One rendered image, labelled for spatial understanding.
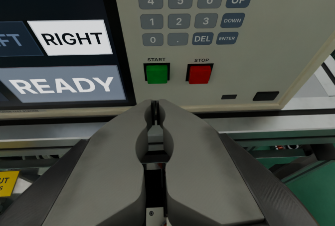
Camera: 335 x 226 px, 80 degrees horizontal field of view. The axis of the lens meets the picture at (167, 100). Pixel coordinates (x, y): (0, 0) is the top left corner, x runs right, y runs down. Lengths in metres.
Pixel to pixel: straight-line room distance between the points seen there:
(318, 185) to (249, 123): 0.48
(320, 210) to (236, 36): 0.58
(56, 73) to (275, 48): 0.19
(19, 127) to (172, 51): 0.19
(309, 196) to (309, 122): 0.42
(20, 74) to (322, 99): 0.33
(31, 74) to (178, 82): 0.13
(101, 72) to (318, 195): 0.63
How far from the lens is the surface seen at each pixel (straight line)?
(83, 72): 0.19
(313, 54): 0.22
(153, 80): 0.18
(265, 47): 0.19
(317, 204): 0.69
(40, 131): 0.26
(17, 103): 0.26
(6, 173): 0.32
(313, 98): 0.31
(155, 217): 0.53
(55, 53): 0.18
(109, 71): 0.18
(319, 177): 0.72
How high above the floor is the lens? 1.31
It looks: 55 degrees down
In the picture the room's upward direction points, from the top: 1 degrees clockwise
